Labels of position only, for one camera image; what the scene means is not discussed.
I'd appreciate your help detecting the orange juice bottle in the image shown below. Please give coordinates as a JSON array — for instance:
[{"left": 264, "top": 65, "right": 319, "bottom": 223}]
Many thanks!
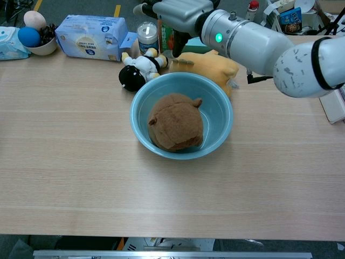
[{"left": 157, "top": 18, "right": 176, "bottom": 54}]

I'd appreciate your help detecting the blue tissue pack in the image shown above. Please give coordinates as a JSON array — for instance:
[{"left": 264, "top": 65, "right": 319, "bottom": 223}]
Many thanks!
[{"left": 54, "top": 14, "right": 137, "bottom": 62}]

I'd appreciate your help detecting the small jar white lid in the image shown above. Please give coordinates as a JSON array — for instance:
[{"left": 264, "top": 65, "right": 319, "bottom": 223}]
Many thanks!
[{"left": 136, "top": 21, "right": 160, "bottom": 55}]

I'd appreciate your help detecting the wet wipes pack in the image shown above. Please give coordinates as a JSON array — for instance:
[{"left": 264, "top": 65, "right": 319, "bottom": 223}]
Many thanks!
[{"left": 0, "top": 26, "right": 32, "bottom": 61}]

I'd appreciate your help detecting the light blue plastic basin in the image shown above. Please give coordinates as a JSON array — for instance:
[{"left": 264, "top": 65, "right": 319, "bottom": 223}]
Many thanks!
[{"left": 130, "top": 72, "right": 234, "bottom": 160}]

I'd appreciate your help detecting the black tripod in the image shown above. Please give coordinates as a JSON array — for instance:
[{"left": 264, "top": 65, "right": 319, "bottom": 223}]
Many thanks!
[{"left": 318, "top": 18, "right": 345, "bottom": 36}]

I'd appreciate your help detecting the blue snack bag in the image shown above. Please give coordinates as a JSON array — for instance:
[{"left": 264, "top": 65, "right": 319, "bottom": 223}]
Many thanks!
[{"left": 279, "top": 6, "right": 303, "bottom": 35}]

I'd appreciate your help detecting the beige egg-shaped ball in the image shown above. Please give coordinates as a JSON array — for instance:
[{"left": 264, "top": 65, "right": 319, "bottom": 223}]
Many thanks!
[{"left": 23, "top": 10, "right": 47, "bottom": 31}]

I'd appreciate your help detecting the black-haired plush doll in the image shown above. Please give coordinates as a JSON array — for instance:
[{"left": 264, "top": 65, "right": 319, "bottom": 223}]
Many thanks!
[{"left": 118, "top": 47, "right": 169, "bottom": 92}]

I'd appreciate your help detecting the aluminium rail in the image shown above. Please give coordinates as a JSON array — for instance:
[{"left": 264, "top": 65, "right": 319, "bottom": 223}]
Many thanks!
[{"left": 32, "top": 250, "right": 313, "bottom": 259}]

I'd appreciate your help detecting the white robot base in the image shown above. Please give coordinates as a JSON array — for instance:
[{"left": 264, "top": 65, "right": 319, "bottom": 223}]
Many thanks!
[{"left": 122, "top": 237, "right": 216, "bottom": 251}]

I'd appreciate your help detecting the white storage box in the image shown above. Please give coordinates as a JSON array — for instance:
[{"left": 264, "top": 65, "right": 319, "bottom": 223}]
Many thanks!
[{"left": 260, "top": 0, "right": 328, "bottom": 36}]

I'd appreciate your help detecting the dark pine cone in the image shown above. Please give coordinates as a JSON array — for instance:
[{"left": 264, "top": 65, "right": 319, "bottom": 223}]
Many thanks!
[{"left": 39, "top": 23, "right": 57, "bottom": 46}]

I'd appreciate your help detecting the brown plush capybara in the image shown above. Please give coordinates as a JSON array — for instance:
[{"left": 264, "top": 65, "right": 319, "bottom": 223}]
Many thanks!
[{"left": 147, "top": 93, "right": 204, "bottom": 152}]

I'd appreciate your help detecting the white bowl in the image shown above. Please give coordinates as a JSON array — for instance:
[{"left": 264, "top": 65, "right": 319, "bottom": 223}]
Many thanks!
[{"left": 23, "top": 36, "right": 58, "bottom": 56}]

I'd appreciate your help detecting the yellow plush chick toy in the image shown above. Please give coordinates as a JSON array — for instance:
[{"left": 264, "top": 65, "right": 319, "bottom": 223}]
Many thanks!
[{"left": 169, "top": 50, "right": 240, "bottom": 98}]

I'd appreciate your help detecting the teal product box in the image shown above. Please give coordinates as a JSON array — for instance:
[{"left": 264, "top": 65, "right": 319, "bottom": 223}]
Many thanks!
[{"left": 184, "top": 37, "right": 214, "bottom": 54}]

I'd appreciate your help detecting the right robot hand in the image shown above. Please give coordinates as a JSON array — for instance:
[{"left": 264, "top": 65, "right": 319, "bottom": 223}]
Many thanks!
[{"left": 133, "top": 0, "right": 220, "bottom": 58}]

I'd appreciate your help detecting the red white bottle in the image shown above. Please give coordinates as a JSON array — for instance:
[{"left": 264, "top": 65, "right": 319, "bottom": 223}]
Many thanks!
[{"left": 244, "top": 0, "right": 260, "bottom": 23}]

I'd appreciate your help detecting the blue ball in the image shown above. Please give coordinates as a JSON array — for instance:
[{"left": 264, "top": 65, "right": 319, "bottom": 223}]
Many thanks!
[{"left": 17, "top": 26, "right": 42, "bottom": 48}]

